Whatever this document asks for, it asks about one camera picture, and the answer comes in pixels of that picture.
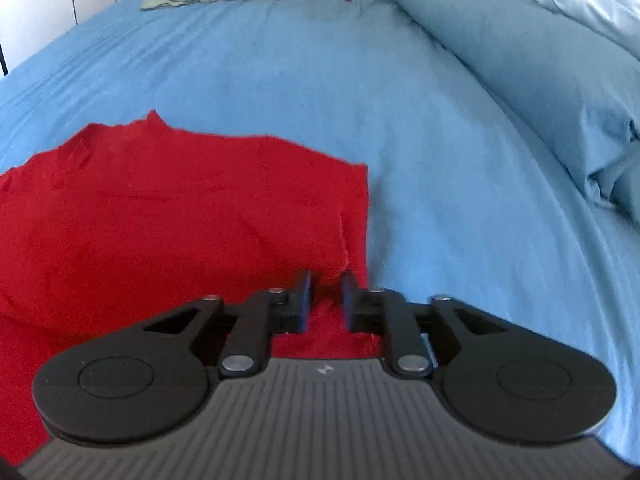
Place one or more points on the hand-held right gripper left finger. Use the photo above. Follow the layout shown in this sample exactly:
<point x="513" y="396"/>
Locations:
<point x="306" y="296"/>

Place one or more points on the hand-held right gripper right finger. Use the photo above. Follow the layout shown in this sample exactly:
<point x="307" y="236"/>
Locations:
<point x="346" y="299"/>

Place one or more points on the red garment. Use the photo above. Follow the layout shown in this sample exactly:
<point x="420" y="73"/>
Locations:
<point x="150" y="220"/>

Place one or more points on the blue bed sheet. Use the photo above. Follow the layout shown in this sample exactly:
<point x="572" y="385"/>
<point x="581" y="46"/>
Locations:
<point x="280" y="75"/>

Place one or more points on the blue rolled duvet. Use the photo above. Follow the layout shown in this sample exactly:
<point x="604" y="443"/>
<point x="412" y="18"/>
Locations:
<point x="515" y="65"/>

